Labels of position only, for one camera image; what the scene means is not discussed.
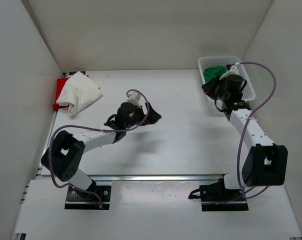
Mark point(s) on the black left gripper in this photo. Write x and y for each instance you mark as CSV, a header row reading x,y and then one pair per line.
x,y
152,118

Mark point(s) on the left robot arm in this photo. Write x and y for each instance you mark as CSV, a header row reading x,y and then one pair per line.
x,y
63,159

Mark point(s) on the white t shirt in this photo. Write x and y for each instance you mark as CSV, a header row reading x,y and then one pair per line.
x,y
78,93

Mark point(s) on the aluminium rail front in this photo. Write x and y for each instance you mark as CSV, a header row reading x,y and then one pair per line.
x,y
157,177

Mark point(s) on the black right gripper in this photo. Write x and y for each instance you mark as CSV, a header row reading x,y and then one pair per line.
x,y
209,88

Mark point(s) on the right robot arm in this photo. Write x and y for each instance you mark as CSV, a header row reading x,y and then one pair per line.
x,y
266,161

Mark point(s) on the red t shirt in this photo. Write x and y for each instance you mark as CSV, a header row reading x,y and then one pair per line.
x,y
59,86

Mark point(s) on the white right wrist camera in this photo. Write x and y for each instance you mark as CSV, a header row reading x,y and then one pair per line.
x,y
233,70

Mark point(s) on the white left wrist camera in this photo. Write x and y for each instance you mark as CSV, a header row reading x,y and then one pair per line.
x,y
133,97

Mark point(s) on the green garment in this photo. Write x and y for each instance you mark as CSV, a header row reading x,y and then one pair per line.
x,y
211,72

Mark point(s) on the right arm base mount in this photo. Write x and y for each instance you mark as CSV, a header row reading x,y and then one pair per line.
x,y
215,197

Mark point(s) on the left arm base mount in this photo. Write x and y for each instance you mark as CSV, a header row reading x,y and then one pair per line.
x,y
78,200

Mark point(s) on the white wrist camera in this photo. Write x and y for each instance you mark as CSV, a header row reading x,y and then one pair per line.
x,y
233,70
133,97

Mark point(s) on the dark card behind red shirt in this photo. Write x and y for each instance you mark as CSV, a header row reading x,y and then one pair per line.
x,y
71,73

